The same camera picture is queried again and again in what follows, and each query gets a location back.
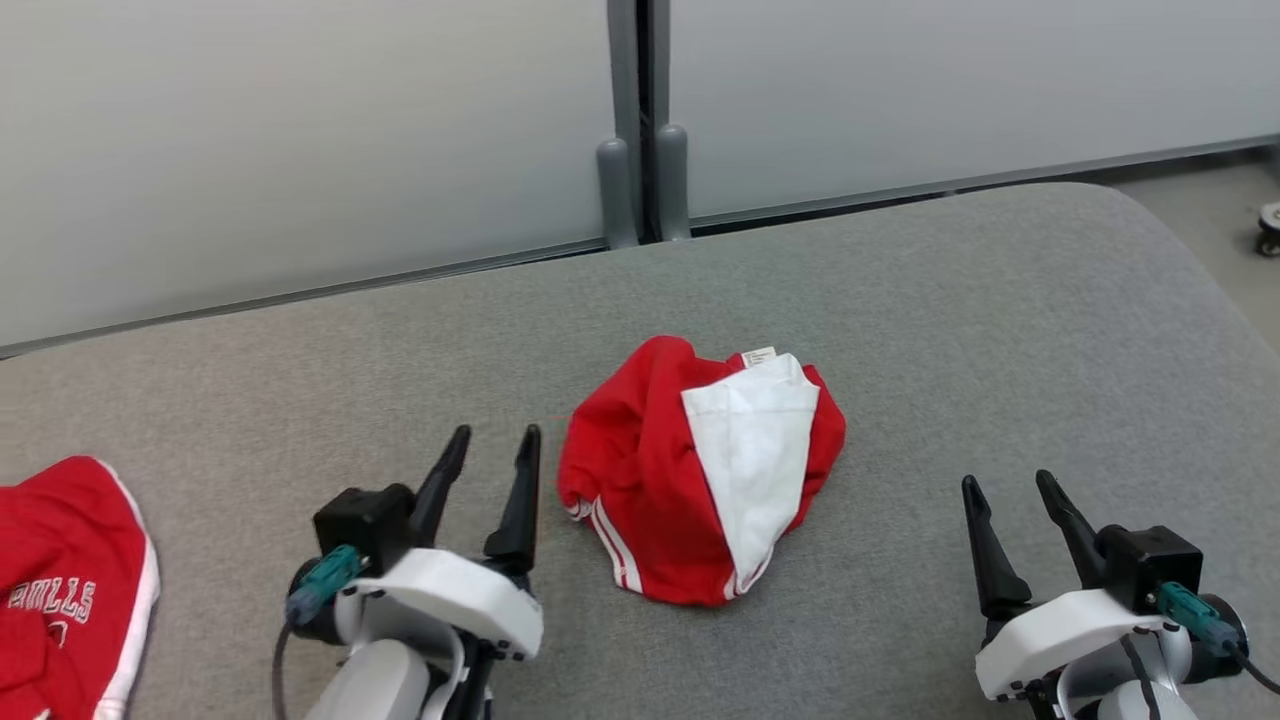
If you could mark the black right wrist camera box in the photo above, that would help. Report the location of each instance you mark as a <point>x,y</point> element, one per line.
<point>1150,565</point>

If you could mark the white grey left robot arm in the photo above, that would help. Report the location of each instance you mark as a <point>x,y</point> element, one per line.
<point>385,680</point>

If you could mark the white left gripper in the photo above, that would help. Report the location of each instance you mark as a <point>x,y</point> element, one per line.
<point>460,595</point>

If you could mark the red Bulls jersey garment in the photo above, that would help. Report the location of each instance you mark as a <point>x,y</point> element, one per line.
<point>60,590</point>

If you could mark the red white striped garment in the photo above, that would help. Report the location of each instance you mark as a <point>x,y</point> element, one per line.
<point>660,480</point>

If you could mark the black caster wheel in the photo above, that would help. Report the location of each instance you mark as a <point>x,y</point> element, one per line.
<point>1270,230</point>

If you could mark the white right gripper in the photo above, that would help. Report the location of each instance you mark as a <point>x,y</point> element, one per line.
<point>1060,635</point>

